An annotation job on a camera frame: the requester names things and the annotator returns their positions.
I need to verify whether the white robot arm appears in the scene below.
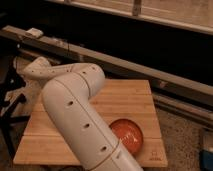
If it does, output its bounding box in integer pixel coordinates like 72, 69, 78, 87
23, 57, 143, 171

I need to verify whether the orange ceramic bowl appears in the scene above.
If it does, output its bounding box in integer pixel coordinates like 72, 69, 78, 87
110, 119, 144, 156

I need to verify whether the wooden board table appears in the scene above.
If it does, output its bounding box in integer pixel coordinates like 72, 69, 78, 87
13, 79, 168, 167

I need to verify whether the long wooden beam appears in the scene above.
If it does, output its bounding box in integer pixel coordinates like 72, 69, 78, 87
0, 25, 213, 107

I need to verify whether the small white box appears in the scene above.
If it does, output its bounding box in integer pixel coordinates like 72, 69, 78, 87
26, 28, 43, 38

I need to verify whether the black tripod stand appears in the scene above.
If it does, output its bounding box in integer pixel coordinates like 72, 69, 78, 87
0, 55, 29, 158

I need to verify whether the blue container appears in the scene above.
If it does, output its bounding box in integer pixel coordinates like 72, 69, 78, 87
199, 129, 213, 171

